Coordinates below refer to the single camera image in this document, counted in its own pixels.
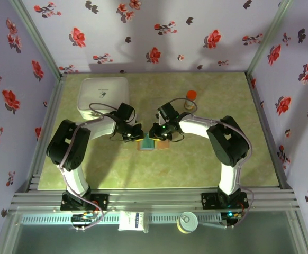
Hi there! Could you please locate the tin can with pull tab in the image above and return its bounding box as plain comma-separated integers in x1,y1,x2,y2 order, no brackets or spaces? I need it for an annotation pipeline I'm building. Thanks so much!
177,211,199,234

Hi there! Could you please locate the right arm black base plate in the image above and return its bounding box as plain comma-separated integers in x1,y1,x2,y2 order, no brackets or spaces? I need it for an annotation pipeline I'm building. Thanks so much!
201,192,250,211

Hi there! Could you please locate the right arm lilac cable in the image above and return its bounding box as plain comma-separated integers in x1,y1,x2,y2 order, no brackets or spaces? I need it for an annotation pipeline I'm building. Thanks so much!
167,97,255,230

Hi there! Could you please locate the left arm lilac cable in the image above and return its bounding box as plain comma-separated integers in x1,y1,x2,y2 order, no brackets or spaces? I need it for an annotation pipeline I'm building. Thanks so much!
58,102,119,230

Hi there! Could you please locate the aluminium corner post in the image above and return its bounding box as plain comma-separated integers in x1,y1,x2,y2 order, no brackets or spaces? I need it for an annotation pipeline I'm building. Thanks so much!
10,0,67,80
246,0,294,76

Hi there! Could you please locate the orange cap pill bottle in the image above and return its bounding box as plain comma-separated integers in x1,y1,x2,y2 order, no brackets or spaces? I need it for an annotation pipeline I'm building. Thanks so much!
184,90,198,111

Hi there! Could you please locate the white pill case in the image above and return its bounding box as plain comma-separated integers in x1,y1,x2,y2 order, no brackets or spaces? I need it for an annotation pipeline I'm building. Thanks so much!
76,77,130,120

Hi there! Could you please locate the arm lilac cable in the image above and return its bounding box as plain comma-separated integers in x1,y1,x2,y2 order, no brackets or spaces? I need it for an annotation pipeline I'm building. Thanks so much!
167,97,255,230
58,102,119,230

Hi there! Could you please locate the slotted grey cable duct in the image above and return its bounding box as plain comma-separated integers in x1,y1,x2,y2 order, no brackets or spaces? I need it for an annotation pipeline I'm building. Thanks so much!
20,213,223,226

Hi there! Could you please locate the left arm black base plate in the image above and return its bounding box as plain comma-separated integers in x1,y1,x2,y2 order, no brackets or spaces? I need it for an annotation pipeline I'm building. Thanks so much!
60,193,110,212

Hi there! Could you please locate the aluminium side rail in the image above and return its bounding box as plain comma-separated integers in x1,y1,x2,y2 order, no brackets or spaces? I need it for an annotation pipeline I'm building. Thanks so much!
26,74,68,192
246,74,293,189

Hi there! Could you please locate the aluminium frame cross rail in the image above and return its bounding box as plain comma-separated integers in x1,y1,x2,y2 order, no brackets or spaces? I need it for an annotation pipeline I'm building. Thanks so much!
8,187,302,212

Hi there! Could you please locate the white paper packet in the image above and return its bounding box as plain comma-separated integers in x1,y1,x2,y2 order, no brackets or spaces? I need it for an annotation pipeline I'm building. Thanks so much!
118,210,150,234

